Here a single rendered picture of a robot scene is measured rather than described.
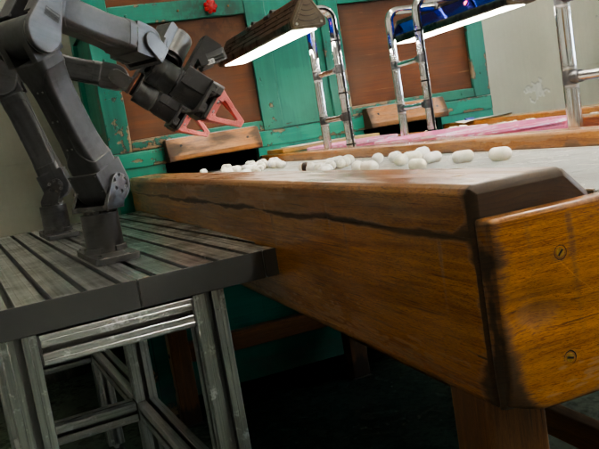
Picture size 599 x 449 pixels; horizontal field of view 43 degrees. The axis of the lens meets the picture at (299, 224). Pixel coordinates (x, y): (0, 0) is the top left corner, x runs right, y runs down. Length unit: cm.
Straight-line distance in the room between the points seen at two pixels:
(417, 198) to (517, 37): 353
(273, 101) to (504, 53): 191
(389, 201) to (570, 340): 21
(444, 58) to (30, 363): 205
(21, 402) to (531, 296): 65
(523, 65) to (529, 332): 360
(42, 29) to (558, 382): 89
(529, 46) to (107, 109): 252
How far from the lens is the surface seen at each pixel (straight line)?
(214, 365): 106
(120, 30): 137
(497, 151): 109
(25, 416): 103
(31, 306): 100
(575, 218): 63
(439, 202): 64
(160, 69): 144
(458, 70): 278
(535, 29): 426
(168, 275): 102
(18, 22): 123
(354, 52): 260
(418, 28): 205
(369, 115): 253
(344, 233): 83
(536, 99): 421
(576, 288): 64
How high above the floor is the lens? 83
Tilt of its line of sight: 7 degrees down
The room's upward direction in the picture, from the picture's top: 9 degrees counter-clockwise
